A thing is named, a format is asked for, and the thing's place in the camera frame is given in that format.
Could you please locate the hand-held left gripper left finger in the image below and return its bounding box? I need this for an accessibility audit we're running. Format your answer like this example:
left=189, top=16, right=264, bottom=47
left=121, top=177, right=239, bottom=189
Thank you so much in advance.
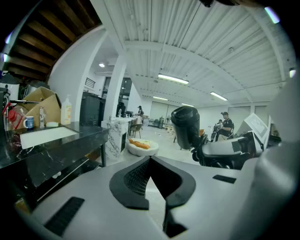
left=30, top=155, right=165, bottom=240

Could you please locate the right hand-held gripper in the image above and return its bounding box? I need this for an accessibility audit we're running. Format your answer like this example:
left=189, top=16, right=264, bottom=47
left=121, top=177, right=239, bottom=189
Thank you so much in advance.
left=201, top=112, right=274, bottom=170

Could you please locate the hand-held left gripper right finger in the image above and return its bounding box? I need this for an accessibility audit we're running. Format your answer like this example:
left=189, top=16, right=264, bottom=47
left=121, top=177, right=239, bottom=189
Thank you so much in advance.
left=150, top=155, right=244, bottom=240

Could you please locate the black hair dryer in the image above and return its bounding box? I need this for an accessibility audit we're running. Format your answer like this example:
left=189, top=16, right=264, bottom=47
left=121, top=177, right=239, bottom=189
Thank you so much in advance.
left=170, top=105, right=210, bottom=162

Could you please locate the white sink basin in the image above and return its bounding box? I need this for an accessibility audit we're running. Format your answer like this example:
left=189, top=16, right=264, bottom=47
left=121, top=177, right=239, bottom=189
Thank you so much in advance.
left=20, top=126, right=79, bottom=150

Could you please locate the black marble vanity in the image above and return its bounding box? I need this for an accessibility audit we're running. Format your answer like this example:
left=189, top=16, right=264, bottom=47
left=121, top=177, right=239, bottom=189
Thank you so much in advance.
left=0, top=121, right=111, bottom=211

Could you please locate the white marble island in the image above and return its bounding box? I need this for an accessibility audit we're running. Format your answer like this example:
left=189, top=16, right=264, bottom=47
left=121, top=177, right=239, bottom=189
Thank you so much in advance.
left=101, top=116, right=138, bottom=161

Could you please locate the white round bin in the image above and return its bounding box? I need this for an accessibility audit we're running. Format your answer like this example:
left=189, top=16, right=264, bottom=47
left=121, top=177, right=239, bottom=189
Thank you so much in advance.
left=126, top=138, right=159, bottom=157

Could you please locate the orange cushion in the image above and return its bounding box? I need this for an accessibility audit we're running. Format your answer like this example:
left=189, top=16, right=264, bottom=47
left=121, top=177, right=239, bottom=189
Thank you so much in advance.
left=128, top=138, right=151, bottom=150

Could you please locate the dark chair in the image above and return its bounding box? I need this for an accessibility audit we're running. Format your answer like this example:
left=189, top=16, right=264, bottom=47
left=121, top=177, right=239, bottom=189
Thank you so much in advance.
left=130, top=123, right=143, bottom=139

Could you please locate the black cabinet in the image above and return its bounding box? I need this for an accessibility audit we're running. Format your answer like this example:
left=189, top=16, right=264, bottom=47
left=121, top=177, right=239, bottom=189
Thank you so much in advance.
left=79, top=91, right=106, bottom=127

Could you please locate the white pump soap bottle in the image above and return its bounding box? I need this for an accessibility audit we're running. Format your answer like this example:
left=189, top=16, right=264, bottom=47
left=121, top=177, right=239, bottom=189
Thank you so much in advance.
left=60, top=94, right=72, bottom=126

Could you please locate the blue mug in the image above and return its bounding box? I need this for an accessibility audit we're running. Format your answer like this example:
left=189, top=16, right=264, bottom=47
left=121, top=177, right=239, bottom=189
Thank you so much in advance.
left=22, top=116, right=35, bottom=131

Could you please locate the brown cardboard box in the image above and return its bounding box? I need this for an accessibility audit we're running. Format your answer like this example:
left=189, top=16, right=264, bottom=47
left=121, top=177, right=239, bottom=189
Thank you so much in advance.
left=20, top=86, right=62, bottom=129

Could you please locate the white cylindrical appliance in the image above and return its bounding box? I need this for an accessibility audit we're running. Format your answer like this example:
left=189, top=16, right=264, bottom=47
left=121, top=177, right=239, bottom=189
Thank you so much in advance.
left=0, top=74, right=21, bottom=102
left=24, top=80, right=50, bottom=96

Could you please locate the dark grey appliance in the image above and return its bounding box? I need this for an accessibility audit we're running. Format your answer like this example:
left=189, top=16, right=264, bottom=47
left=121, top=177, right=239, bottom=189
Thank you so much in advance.
left=0, top=90, right=11, bottom=132

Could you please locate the wooden staircase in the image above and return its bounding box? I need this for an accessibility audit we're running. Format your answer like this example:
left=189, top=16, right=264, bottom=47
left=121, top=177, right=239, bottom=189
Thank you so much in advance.
left=1, top=0, right=103, bottom=82

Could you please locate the clear jug with red handle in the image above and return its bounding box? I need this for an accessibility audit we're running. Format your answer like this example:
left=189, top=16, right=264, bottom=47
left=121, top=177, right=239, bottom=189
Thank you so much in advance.
left=2, top=102, right=27, bottom=131

